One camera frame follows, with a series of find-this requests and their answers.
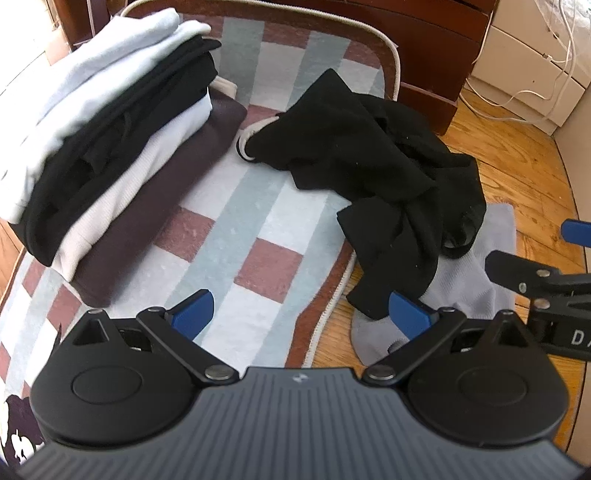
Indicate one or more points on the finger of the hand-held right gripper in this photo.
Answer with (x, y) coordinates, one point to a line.
(575, 230)
(508, 270)

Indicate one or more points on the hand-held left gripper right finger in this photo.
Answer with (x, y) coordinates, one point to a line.
(410, 316)

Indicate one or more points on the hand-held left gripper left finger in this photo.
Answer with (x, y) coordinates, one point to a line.
(194, 314)

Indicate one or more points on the black sweater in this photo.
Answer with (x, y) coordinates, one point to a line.
(346, 138)

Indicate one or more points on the grey garment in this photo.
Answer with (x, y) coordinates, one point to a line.
(480, 235)

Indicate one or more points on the checked rug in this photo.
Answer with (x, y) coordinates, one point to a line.
(277, 221)

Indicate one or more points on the white folded garment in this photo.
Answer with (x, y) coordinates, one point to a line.
(138, 175)

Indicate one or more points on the cream drawer cabinet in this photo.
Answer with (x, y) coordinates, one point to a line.
(517, 60)

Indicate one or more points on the black folded garment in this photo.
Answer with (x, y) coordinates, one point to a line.
(115, 138)

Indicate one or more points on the cream folded cloth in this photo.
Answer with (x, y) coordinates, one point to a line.
(226, 87)

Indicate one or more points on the dark wooden dresser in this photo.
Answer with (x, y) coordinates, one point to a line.
(438, 41)

